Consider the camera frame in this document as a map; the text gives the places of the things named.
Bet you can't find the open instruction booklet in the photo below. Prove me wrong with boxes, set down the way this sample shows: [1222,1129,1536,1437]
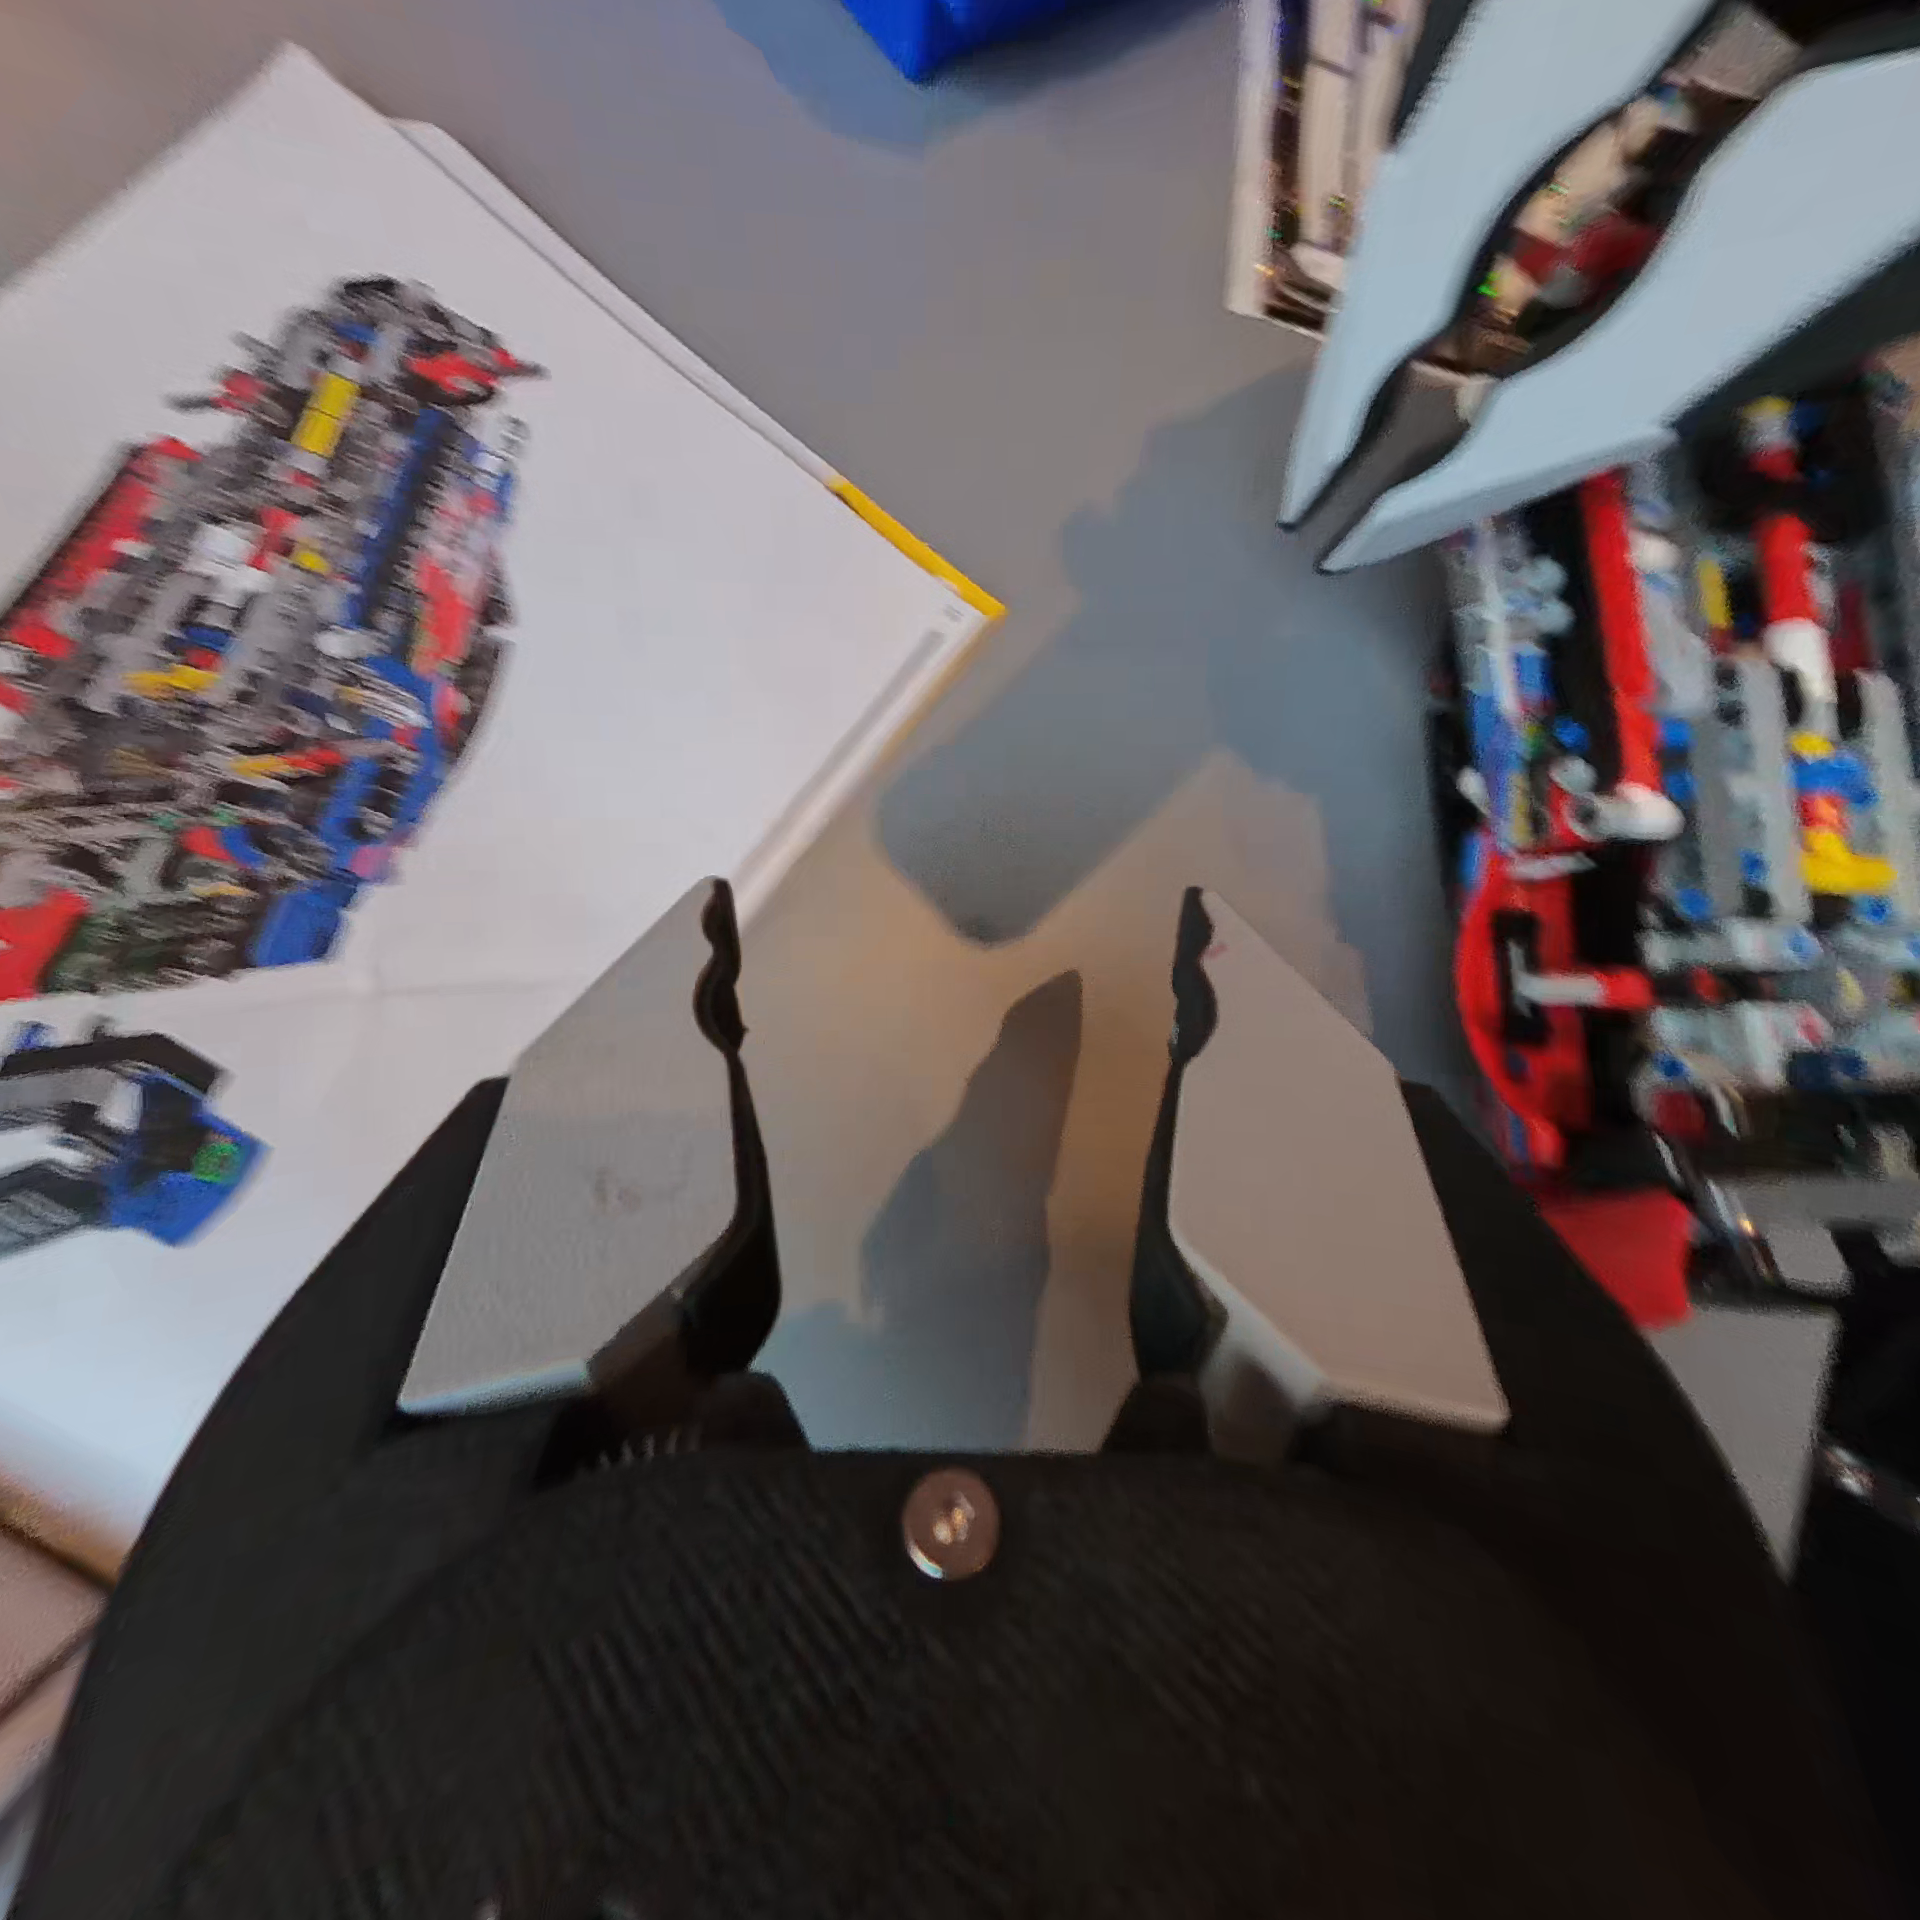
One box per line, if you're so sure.
[0,47,1006,1577]

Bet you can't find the red black toy race car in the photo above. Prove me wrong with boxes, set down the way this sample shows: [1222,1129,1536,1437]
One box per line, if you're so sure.
[1435,75,1920,1330]

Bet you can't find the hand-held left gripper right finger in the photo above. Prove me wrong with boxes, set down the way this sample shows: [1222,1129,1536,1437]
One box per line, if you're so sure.
[1125,885,1513,1465]

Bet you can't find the grey desk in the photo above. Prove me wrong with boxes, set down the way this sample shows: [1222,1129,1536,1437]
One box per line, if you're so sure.
[0,0,1920,1802]

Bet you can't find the person's black clothing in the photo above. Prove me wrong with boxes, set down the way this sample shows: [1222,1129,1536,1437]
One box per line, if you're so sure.
[1791,1276,1920,1861]

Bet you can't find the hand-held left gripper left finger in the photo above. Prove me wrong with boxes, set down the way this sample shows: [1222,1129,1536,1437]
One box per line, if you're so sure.
[402,881,783,1417]

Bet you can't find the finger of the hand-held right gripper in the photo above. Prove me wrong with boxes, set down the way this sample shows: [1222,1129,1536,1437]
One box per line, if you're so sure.
[1283,0,1721,536]
[1323,47,1920,571]

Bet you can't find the blue storage bin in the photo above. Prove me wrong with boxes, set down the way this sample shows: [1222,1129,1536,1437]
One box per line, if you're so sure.
[841,0,1148,82]

